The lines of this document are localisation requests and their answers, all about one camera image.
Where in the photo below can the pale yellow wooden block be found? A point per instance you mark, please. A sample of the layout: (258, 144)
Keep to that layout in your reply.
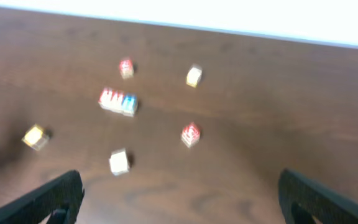
(194, 75)

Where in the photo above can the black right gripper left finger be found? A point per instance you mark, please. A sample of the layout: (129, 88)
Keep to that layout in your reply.
(60, 200)

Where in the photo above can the red letter Q block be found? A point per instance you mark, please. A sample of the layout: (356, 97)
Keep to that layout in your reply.
(190, 135)

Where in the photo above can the red letter A block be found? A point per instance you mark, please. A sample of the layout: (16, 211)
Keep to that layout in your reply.
(105, 98)

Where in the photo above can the white and blue block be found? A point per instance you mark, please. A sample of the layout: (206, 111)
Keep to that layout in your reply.
(118, 162)

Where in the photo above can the blue number 2 block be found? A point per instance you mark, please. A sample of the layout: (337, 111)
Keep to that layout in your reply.
(129, 105)

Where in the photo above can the red number 3 block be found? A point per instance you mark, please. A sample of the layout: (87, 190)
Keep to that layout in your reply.
(126, 68)

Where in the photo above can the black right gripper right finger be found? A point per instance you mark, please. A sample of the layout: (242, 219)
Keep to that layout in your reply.
(303, 200)

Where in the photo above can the red letter I block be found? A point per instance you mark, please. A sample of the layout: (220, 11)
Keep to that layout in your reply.
(116, 101)

